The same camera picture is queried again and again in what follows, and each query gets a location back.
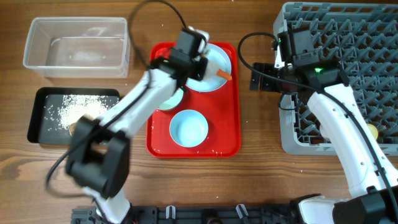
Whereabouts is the green bowl with rice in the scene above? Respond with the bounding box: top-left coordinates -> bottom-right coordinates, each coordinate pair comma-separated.
157,88 -> 184,111

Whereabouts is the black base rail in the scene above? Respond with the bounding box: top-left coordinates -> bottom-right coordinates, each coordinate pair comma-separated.
70,203 -> 299,224

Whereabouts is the light blue plate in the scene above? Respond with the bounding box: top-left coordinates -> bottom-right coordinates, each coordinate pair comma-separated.
186,44 -> 232,92

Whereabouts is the pink plastic cup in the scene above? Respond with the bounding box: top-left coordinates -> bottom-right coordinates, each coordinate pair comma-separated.
320,124 -> 330,142

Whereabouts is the light blue bowl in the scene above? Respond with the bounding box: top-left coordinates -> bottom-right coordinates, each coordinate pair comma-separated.
169,110 -> 209,147

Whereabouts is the black plastic tray bin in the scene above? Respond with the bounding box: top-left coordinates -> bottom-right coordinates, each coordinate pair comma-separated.
27,87 -> 120,145

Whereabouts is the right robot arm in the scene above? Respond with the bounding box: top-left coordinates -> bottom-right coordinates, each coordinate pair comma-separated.
252,28 -> 397,223

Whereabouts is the grey dishwasher rack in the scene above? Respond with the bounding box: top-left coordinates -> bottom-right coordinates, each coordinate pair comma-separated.
273,2 -> 397,156

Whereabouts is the orange carrot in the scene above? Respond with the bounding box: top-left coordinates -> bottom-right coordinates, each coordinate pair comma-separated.
216,69 -> 232,81

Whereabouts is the white tissue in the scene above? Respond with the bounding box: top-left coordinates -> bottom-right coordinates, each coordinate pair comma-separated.
203,60 -> 219,80

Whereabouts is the clear plastic bin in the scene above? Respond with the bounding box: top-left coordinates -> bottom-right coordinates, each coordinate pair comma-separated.
23,17 -> 131,78

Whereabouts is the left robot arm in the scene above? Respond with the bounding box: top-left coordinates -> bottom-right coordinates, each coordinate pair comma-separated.
65,27 -> 210,223

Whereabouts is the red serving tray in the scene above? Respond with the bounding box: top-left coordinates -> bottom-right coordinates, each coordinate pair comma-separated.
146,42 -> 241,159

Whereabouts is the yellow plastic cup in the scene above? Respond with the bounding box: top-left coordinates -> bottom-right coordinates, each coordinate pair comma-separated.
367,123 -> 379,140

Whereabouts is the brown chocolate cookie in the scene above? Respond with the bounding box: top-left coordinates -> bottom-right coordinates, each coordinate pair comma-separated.
69,114 -> 94,136

